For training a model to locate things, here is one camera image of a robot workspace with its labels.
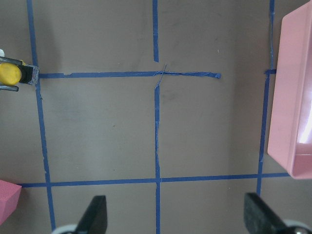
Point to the pink plastic tray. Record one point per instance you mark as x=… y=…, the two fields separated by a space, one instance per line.
x=290 y=137

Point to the yellow push button switch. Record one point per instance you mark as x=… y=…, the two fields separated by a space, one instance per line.
x=12 y=74

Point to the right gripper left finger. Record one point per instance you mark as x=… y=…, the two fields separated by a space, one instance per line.
x=93 y=221

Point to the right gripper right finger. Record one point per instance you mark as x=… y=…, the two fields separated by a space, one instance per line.
x=259 y=218

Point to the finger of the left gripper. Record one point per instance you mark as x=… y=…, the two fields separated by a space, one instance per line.
x=9 y=88
x=3 y=58

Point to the pink cube centre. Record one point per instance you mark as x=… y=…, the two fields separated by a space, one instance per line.
x=9 y=197

